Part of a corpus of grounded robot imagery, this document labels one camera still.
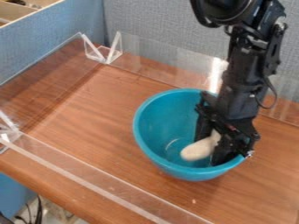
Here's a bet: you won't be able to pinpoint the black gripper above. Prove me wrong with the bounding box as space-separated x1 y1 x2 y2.
194 85 262 166

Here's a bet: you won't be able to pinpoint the white brown toy mushroom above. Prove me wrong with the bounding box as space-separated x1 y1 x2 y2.
181 130 221 161

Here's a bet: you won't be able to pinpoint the blue plastic bowl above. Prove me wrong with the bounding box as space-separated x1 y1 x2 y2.
132 88 246 181

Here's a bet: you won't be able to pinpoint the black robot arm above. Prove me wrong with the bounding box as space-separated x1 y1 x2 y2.
190 0 287 166

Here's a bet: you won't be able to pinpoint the clear acrylic back barrier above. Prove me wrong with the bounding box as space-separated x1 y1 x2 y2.
111 31 299 127

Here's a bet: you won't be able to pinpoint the clear acrylic barrier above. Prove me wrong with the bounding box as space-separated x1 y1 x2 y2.
0 110 213 224
111 31 299 127
0 33 98 130

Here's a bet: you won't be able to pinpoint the clear acrylic front barrier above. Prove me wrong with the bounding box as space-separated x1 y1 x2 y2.
0 110 213 224

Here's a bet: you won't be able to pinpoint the clear acrylic left barrier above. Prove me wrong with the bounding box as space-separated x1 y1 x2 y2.
0 33 98 130

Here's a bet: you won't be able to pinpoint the wooden shelf box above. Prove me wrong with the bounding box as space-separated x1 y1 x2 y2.
0 0 66 29

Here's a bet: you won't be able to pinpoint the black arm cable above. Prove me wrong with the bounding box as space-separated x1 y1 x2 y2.
255 76 279 110

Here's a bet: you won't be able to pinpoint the clear acrylic corner bracket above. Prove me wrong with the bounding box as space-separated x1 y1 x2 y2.
80 32 123 65

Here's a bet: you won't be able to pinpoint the black cables below table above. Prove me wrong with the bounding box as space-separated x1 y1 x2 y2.
0 195 44 224

